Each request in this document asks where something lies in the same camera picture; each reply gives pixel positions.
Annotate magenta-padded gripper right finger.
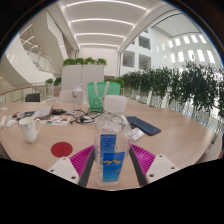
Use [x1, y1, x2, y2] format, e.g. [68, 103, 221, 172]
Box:
[128, 143, 181, 187]

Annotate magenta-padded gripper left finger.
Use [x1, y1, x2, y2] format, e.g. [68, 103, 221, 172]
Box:
[47, 145, 97, 188]

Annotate clear blue-labelled water bottle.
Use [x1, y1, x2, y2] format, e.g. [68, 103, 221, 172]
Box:
[94, 94, 133, 188]

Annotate flat round red coaster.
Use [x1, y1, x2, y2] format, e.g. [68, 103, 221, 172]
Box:
[50, 141, 74, 158]

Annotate crumpled white paper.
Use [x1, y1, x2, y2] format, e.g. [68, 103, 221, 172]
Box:
[130, 127, 146, 142]

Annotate dark blue keyboard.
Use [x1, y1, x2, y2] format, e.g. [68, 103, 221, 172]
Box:
[126, 115, 162, 137]

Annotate white sticker sheet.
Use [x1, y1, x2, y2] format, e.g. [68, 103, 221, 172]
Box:
[40, 115, 72, 127]

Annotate small black box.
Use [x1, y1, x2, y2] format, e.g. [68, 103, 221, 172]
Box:
[51, 108, 67, 116]

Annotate white ceramic mug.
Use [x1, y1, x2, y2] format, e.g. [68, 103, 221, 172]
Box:
[18, 116, 42, 145]

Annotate clear plastic bottle white cap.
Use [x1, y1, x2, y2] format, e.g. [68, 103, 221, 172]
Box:
[72, 84, 84, 112]

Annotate white office chair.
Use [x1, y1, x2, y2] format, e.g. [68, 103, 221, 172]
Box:
[58, 89, 75, 104]

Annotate green tote bag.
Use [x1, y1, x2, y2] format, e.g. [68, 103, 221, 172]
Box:
[86, 81, 122, 113]

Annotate black tablet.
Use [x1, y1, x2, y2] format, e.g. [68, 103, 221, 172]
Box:
[15, 110, 36, 120]

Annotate white computer mouse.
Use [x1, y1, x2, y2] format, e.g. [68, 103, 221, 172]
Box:
[5, 119, 18, 128]

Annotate black office chair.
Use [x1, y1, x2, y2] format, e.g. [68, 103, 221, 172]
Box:
[24, 92, 42, 103]

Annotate potted green plant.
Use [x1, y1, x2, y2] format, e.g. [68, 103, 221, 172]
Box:
[52, 76, 63, 98]
[44, 77, 55, 98]

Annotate long green hedge planter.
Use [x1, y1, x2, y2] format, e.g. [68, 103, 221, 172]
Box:
[120, 61, 224, 119]

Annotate white cabinet with plants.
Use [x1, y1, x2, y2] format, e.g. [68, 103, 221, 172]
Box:
[60, 57, 108, 101]

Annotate ceiling light strips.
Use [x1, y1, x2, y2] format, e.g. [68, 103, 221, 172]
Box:
[64, 0, 148, 49]

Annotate tangled black cables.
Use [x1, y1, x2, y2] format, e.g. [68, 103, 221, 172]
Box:
[69, 109, 103, 125]

